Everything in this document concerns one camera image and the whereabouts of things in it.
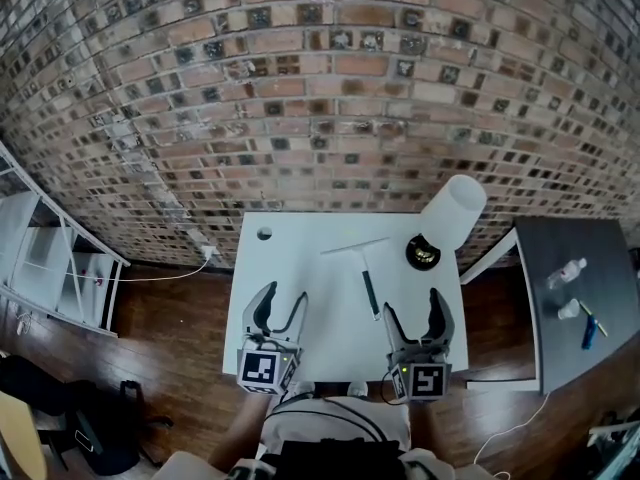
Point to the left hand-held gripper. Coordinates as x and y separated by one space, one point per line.
257 368

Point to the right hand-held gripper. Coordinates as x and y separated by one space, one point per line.
425 380

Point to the person's left forearm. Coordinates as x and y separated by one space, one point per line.
240 433

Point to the person's right forearm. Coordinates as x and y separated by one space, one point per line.
430 433

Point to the white table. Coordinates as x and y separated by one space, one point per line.
310 278

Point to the person's white shirt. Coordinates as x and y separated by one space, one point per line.
330 423

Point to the white shade table lamp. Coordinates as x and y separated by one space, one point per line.
452 213

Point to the dark grey table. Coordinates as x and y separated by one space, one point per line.
565 363

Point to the white paper cup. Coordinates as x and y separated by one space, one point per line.
568 309

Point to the clear plastic water bottle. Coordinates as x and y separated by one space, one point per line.
565 273

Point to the black chest pack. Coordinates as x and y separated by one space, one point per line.
340 460

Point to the white shelf unit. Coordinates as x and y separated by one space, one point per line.
45 263

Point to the black bag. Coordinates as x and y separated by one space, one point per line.
45 383

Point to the light wooden board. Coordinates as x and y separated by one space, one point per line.
17 438

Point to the white wall plug charger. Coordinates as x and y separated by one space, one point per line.
209 252

